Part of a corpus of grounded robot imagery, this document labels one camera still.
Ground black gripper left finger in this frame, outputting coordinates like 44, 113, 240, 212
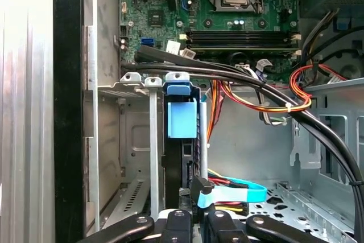
98, 209, 193, 243

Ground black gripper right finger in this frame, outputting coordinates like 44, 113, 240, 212
206, 210, 325, 243

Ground hard disk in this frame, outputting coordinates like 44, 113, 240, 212
161, 82, 201, 217

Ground grey metal disk bay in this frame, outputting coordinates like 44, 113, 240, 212
98, 71, 209, 221

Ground black open PC case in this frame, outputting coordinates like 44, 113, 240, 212
52, 0, 364, 243

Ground grey metal drive cage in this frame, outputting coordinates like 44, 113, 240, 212
289, 77, 364, 243

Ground green motherboard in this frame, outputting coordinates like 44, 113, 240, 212
118, 0, 301, 84

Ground blue data wire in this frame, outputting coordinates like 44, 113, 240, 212
191, 176, 268, 209

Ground orange power wire bundle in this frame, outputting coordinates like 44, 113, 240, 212
206, 65, 346, 218

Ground thick black cable bundle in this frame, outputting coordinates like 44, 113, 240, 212
135, 45, 364, 243

